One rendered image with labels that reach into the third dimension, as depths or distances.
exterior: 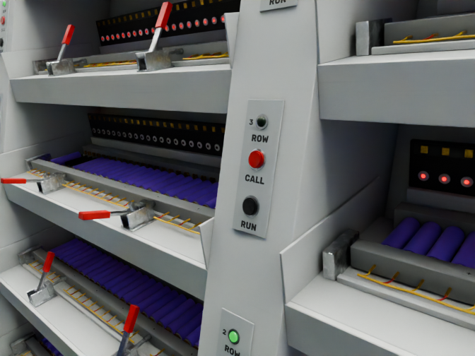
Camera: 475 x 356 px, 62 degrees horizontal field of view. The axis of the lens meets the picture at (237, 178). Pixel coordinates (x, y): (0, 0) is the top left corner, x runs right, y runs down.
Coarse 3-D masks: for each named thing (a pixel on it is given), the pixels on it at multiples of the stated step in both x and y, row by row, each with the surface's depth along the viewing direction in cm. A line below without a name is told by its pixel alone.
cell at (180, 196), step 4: (208, 180) 59; (200, 184) 57; (204, 184) 58; (208, 184) 58; (192, 188) 56; (196, 188) 56; (200, 188) 57; (180, 192) 55; (184, 192) 55; (188, 192) 55; (192, 192) 56; (176, 196) 55; (180, 196) 54; (184, 196) 55
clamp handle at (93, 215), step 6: (132, 204) 50; (96, 210) 48; (102, 210) 48; (126, 210) 50; (132, 210) 51; (78, 216) 46; (84, 216) 45; (90, 216) 46; (96, 216) 46; (102, 216) 47; (108, 216) 48
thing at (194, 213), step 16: (48, 176) 74; (80, 176) 67; (96, 176) 66; (112, 192) 60; (128, 192) 57; (144, 192) 56; (160, 208) 53; (176, 208) 50; (192, 208) 48; (208, 208) 48
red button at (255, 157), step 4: (252, 152) 35; (256, 152) 35; (260, 152) 35; (252, 156) 35; (256, 156) 35; (260, 156) 35; (252, 160) 35; (256, 160) 35; (260, 160) 35; (252, 164) 35; (256, 164) 35; (260, 164) 35
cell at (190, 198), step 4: (212, 184) 57; (216, 184) 57; (204, 188) 56; (208, 188) 56; (212, 188) 56; (216, 188) 56; (196, 192) 54; (200, 192) 55; (204, 192) 55; (208, 192) 55; (188, 196) 53; (192, 196) 54; (196, 196) 54; (200, 196) 54; (188, 200) 53; (192, 200) 53
